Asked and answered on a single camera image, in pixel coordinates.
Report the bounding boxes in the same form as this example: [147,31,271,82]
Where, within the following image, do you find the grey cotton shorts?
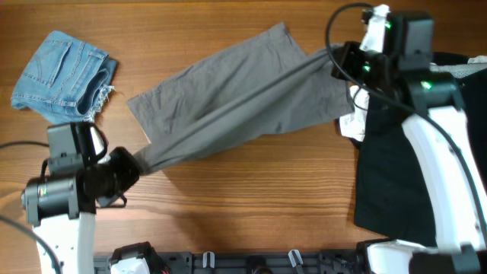
[127,24,353,174]

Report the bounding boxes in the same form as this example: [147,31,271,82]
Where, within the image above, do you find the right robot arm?
[331,42,486,273]

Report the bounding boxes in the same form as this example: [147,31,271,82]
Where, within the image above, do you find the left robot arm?
[21,147,142,274]

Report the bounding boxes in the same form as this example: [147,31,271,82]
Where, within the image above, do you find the white garment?
[339,56,486,142]

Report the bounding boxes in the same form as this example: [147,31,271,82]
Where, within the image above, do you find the folded blue denim shorts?
[11,30,117,124]

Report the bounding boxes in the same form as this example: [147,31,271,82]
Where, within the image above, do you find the black shorts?
[354,53,486,247]

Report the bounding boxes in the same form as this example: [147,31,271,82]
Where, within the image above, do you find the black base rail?
[93,249,366,274]

